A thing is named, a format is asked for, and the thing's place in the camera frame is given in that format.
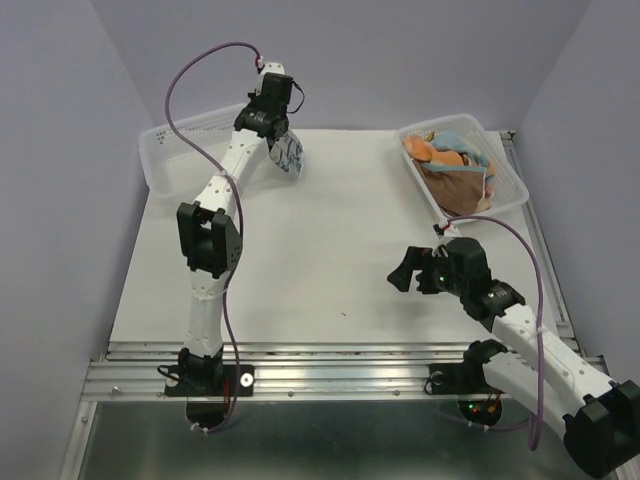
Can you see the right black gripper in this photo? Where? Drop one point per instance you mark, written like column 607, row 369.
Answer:
column 417, row 258

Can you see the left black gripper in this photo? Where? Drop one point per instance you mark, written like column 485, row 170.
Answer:
column 251, row 96

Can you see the blue white patterned towel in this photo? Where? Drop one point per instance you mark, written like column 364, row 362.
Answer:
column 287, row 154

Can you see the brown bear towel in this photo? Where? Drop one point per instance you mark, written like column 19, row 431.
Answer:
column 457, row 193

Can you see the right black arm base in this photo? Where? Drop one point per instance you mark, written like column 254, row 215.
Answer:
column 451, row 379

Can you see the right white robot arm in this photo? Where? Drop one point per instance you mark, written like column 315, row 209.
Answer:
column 596, row 417

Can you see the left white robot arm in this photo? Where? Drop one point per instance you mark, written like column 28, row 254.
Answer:
column 210, row 232

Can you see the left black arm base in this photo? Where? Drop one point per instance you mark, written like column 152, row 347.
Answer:
column 232, row 382

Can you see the orange plush towel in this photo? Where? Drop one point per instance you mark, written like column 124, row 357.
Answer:
column 424, row 154

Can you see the right white plastic basket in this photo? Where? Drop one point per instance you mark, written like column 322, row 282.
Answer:
column 510, row 191

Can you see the white plastic basket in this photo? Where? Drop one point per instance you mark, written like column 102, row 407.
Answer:
column 510, row 191
column 175, row 172

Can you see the light blue colourful towel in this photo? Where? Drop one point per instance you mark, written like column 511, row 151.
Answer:
column 472, row 156

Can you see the left white plastic basket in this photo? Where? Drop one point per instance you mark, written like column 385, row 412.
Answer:
column 175, row 172

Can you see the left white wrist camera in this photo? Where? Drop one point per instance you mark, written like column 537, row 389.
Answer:
column 269, row 67

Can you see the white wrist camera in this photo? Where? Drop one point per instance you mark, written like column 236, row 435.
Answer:
column 269, row 67
column 446, row 232

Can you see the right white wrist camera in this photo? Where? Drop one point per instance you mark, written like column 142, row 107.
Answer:
column 446, row 232

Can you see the aluminium mounting rail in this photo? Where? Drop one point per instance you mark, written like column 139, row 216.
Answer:
column 283, row 372

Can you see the right aluminium side rail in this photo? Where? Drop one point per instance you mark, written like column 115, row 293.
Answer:
column 554, row 299

